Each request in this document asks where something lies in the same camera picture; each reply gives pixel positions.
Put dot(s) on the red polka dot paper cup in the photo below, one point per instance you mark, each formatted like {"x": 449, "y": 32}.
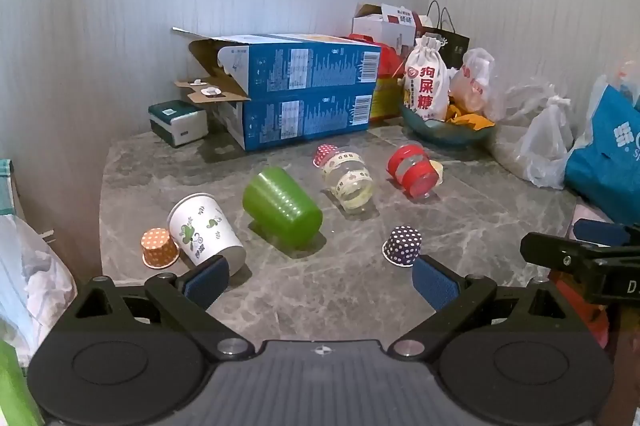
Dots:
{"x": 324, "y": 154}

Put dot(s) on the clear cup yellow bands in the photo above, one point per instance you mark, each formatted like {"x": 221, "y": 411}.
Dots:
{"x": 350, "y": 183}

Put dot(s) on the yellow small paper cup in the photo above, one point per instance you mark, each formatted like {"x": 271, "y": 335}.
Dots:
{"x": 437, "y": 170}

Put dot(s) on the orange polka dot paper cup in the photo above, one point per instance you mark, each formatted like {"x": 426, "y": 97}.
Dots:
{"x": 159, "y": 248}

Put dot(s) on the white paper cup green print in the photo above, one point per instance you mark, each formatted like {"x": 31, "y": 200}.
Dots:
{"x": 200, "y": 231}

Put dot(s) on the orange snack packets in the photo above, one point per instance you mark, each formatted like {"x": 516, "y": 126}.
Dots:
{"x": 470, "y": 120}

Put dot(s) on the green and white small box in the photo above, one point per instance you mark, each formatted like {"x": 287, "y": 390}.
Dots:
{"x": 177, "y": 124}

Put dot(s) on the large white plastic bag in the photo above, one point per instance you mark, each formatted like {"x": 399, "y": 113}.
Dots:
{"x": 30, "y": 281}

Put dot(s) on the plaid cloth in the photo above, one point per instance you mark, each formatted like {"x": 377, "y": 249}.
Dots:
{"x": 7, "y": 186}

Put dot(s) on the yellow box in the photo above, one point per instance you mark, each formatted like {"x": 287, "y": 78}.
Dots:
{"x": 387, "y": 101}

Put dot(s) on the black paper bag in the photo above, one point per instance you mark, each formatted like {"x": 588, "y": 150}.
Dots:
{"x": 455, "y": 49}

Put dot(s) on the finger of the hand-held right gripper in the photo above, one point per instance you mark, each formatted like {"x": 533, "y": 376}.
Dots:
{"x": 602, "y": 232}
{"x": 555, "y": 253}

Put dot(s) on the clear plastic bag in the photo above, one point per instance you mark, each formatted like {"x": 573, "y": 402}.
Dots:
{"x": 520, "y": 106}

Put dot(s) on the white and red cardboard box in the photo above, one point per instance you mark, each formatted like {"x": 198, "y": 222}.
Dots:
{"x": 380, "y": 26}

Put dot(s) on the green carton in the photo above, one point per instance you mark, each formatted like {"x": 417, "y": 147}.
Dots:
{"x": 15, "y": 386}

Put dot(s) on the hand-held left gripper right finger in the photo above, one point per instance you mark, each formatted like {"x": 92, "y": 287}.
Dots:
{"x": 434, "y": 283}

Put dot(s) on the blue cardboard box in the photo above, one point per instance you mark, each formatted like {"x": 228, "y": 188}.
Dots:
{"x": 300, "y": 119}
{"x": 310, "y": 64}

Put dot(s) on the white plastic bag red print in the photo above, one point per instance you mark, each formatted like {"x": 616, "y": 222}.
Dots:
{"x": 472, "y": 81}

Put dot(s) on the green plastic cup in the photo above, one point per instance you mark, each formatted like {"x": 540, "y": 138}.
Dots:
{"x": 280, "y": 206}

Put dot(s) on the purple polka dot paper cup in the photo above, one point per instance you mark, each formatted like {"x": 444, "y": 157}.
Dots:
{"x": 404, "y": 243}

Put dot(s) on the blue shopping bag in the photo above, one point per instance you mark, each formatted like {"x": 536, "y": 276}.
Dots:
{"x": 605, "y": 161}

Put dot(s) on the teal bowl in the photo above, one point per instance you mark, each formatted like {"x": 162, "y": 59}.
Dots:
{"x": 445, "y": 134}

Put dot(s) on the clear cup red bands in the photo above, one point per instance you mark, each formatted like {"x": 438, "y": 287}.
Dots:
{"x": 412, "y": 171}

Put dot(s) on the red gift box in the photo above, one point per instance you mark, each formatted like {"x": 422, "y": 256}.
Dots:
{"x": 390, "y": 61}

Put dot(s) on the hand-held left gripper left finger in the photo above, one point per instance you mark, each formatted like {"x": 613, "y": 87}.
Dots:
{"x": 207, "y": 280}

